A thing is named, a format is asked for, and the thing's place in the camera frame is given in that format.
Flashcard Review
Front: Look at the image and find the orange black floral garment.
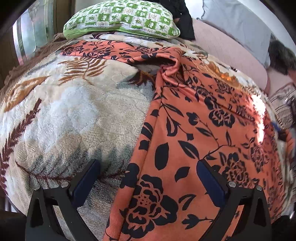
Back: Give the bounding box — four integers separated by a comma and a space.
62, 41, 285, 240

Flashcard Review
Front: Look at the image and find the cream leaf-pattern fleece blanket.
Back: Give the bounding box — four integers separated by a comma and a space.
0, 32, 296, 241

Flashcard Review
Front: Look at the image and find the striped beige pillow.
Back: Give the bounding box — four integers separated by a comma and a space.
269, 83, 295, 128

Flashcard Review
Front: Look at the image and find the dark furry item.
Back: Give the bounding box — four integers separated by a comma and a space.
268, 40, 295, 75

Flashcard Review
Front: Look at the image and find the pink bedsheet mattress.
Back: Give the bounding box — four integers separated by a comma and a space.
193, 19, 295, 95

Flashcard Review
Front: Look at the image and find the grey pillow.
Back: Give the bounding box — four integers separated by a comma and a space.
201, 0, 271, 68

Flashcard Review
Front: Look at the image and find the black cloth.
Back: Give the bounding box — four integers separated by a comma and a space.
159, 0, 195, 41

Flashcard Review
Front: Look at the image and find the green white patterned pillow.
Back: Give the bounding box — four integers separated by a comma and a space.
63, 1, 181, 40

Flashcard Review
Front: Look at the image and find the window frame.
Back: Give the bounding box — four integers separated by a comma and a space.
13, 0, 75, 64

